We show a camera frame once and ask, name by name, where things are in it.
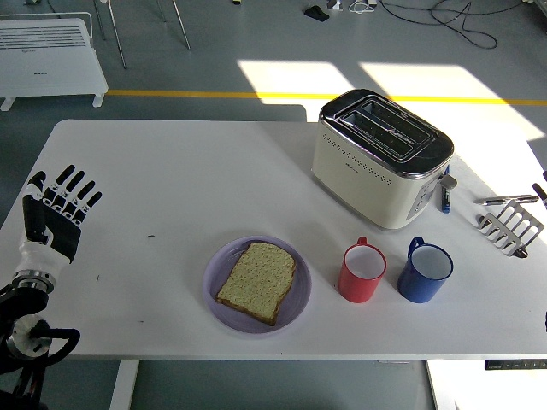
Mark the cream toaster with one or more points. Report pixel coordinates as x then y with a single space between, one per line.
354 179

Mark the silver toast rack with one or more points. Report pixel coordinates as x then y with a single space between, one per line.
532 228

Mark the white panel heater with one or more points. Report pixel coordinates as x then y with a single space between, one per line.
42 77

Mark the black floor device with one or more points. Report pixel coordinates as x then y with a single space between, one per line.
317 13

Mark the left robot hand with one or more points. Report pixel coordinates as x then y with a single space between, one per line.
40 256

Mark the blue marker pen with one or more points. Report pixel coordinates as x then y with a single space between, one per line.
445 205

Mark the bread slice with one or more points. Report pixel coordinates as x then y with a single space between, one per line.
256 282

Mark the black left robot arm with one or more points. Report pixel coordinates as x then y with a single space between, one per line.
25 337

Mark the blue enamel mug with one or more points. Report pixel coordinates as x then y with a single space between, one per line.
416 290

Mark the black table control panel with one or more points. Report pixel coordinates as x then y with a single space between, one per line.
513 364

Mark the white table leg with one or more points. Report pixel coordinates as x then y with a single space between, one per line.
124 384
431 384

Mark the purple plate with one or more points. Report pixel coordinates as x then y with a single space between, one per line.
299 299

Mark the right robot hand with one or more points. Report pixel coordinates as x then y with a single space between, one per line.
542 195

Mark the metal chair legs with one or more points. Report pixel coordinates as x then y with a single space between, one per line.
117 38

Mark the red enamel mug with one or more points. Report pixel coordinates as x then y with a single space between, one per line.
357 290

